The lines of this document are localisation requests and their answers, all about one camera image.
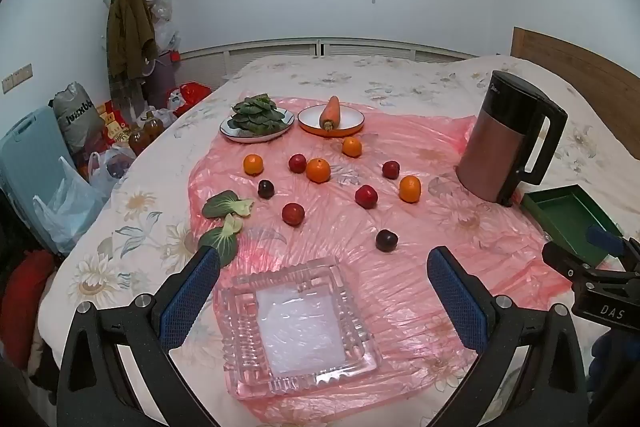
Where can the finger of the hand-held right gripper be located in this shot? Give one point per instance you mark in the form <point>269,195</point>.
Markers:
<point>565,259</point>
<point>602,237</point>

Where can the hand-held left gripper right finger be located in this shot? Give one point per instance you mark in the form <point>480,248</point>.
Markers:
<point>457,297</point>

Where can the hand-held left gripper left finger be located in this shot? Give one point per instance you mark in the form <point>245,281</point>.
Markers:
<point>192,297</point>

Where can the green tray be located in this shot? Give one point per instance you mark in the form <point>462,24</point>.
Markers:
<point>565,217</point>

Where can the dark purple plum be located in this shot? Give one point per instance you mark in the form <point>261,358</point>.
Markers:
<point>265,189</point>
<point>386,240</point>

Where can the orange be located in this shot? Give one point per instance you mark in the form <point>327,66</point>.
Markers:
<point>253,165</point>
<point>318,170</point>
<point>352,147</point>
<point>410,189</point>

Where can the red apple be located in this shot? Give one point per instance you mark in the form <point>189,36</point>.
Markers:
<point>297,163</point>
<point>293,213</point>
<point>365,196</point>
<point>391,169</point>

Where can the bok choy leaf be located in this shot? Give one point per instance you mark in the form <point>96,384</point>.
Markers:
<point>222,242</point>
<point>227,205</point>

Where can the square glass ashtray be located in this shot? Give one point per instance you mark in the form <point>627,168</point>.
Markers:
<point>295,327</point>

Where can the rose gold electric kettle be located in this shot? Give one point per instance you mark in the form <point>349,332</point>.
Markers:
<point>492,147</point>

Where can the pink plastic sheet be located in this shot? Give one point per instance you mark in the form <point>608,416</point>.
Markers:
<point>325,232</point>

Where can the pale blue plastic bag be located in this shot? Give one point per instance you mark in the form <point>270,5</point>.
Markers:
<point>65,212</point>

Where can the white plastic bag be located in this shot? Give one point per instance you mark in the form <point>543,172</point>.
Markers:
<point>110,164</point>

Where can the cooking oil bottle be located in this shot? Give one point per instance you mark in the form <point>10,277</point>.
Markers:
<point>152,127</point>
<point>137,141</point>

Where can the red cloth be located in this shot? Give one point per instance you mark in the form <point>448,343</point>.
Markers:
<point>25,292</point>

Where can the white plate with dark rim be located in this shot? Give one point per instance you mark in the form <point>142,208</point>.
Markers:
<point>250,139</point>

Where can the wooden bed headboard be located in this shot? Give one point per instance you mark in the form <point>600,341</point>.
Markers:
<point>575,62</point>

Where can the yellow and red box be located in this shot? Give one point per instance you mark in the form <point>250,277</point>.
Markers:
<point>112,124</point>

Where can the pile of bok choy leaves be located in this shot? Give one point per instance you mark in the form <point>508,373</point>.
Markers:
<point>257,114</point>

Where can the orange and white bowl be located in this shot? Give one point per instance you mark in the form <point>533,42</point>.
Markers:
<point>350,124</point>

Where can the red plastic bag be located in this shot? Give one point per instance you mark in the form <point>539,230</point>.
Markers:
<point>192,93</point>

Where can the grey printed bag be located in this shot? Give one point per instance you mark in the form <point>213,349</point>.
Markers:
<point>77,112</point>

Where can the purple bin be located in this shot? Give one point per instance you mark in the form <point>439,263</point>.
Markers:
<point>162,79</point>

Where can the carrot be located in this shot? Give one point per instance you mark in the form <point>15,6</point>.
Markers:
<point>331,112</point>

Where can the white slatted radiator cover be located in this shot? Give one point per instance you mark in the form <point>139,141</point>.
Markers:
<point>280,54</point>

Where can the clear plastic bag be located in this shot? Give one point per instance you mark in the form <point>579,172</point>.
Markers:
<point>166,24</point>

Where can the olive green coat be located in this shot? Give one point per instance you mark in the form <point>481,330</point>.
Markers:
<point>127,27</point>

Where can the wall switch panel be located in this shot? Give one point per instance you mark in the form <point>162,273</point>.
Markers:
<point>17,78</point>

